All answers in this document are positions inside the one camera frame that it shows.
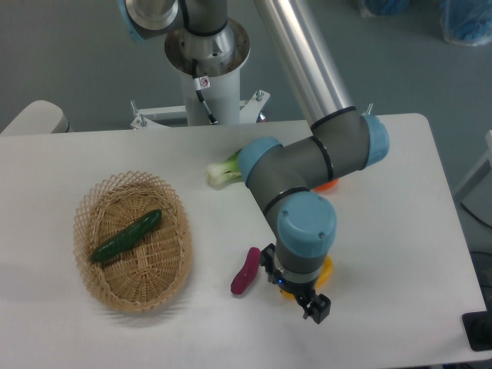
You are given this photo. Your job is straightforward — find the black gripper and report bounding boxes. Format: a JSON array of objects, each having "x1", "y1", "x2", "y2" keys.
[{"x1": 259, "y1": 244, "x2": 331, "y2": 324}]

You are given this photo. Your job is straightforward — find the dark green cucumber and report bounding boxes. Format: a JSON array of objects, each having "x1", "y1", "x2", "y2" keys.
[{"x1": 88, "y1": 208, "x2": 163, "y2": 264}]

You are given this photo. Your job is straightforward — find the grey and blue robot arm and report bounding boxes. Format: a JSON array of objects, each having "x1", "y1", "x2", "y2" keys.
[{"x1": 118, "y1": 1, "x2": 389, "y2": 323}]

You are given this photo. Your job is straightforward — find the woven wicker basket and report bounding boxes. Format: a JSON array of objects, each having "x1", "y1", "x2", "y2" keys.
[{"x1": 74, "y1": 171, "x2": 192, "y2": 313}]

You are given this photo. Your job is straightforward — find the yellow bell pepper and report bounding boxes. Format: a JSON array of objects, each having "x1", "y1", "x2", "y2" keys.
[{"x1": 279, "y1": 256, "x2": 334, "y2": 301}]

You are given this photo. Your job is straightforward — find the purple sweet potato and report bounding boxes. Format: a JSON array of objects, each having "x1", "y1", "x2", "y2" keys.
[{"x1": 230, "y1": 247, "x2": 261, "y2": 296}]

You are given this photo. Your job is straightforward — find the orange tangerine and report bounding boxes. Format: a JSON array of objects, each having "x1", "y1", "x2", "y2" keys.
[{"x1": 313, "y1": 179, "x2": 338, "y2": 193}]

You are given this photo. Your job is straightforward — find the black device at table edge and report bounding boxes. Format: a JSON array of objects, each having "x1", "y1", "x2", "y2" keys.
[{"x1": 462, "y1": 311, "x2": 491, "y2": 351}]

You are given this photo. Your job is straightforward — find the green bok choy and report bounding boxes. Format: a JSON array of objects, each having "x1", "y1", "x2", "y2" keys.
[{"x1": 205, "y1": 150, "x2": 241, "y2": 188}]

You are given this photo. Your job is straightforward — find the blue plastic bag left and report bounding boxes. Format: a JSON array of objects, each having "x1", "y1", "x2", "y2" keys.
[{"x1": 357, "y1": 0, "x2": 410, "y2": 18}]

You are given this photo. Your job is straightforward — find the blue plastic bag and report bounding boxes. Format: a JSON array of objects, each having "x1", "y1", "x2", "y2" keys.
[
  {"x1": 357, "y1": 0, "x2": 410, "y2": 18},
  {"x1": 439, "y1": 0, "x2": 491, "y2": 46}
]

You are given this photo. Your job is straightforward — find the blue plastic bag right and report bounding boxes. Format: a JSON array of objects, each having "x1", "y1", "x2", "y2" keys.
[{"x1": 439, "y1": 0, "x2": 491, "y2": 46}]

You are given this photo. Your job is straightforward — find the white chair backrest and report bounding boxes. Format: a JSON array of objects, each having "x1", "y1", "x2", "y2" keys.
[{"x1": 1, "y1": 100, "x2": 73, "y2": 137}]

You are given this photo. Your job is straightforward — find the white furniture frame right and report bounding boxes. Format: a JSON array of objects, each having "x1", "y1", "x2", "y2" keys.
[{"x1": 453, "y1": 131, "x2": 491, "y2": 201}]

